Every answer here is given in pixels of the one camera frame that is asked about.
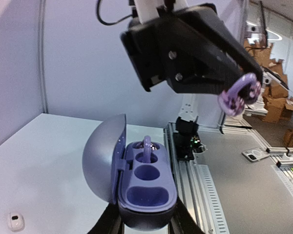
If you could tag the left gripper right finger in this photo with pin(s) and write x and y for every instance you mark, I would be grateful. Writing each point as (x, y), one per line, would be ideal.
(182, 222)

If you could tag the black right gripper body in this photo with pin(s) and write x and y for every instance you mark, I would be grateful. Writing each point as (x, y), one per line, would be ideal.
(152, 22)

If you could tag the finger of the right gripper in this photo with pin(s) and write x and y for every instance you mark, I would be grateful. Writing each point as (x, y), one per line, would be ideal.
(192, 66)
(210, 25)

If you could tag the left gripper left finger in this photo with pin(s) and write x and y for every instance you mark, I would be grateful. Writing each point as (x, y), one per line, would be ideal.
(110, 222)

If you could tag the translucent blue charging case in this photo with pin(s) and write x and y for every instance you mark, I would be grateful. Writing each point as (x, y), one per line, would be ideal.
(144, 192)

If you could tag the white charging case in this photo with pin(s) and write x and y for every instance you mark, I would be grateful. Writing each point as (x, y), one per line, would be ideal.
(15, 222)

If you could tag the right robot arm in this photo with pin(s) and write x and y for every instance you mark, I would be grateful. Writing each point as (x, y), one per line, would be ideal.
(195, 104)

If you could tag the cardboard boxes pile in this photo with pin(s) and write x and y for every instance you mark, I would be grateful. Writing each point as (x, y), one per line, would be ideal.
(274, 103)

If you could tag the grey device on floor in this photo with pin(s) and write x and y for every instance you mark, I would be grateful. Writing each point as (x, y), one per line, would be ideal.
(255, 154)

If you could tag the perforated white cable tray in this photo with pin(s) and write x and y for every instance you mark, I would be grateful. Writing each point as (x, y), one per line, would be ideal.
(218, 217)

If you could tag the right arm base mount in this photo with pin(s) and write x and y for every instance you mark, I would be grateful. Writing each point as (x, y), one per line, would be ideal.
(187, 145)

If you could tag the left aluminium corner post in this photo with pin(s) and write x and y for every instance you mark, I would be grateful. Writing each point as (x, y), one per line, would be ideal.
(41, 67)

